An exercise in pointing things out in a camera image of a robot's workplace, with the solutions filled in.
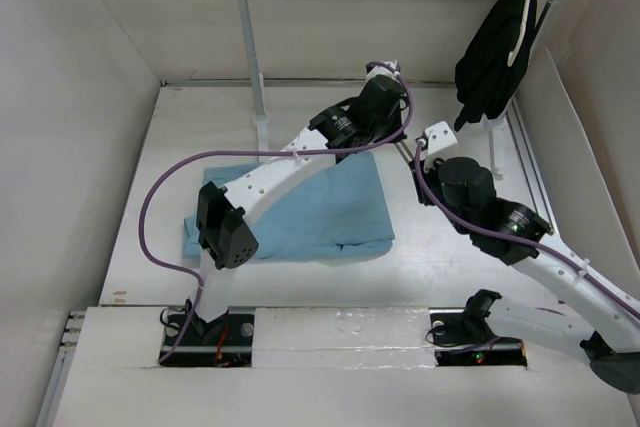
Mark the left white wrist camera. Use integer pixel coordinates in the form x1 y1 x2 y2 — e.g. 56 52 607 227
365 61 400 82

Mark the grey plastic hanger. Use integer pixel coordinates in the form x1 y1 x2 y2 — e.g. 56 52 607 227
394 140 414 164

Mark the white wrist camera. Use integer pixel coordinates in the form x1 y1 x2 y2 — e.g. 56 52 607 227
365 61 400 82
416 121 458 172

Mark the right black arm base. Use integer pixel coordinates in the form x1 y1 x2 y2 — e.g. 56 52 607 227
425 308 528 368

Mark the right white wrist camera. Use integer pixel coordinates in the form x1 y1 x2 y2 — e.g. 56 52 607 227
416 121 458 172

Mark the black hanging garment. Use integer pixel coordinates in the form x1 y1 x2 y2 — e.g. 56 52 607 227
454 0 537 131

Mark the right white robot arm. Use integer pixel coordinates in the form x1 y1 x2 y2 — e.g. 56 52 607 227
409 157 639 395

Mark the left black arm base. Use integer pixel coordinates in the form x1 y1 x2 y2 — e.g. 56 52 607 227
158 309 255 369

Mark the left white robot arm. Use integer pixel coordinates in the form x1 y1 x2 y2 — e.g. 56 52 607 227
188 72 407 344

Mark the white plastic hanger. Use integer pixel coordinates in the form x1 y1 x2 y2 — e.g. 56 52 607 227
506 0 533 68

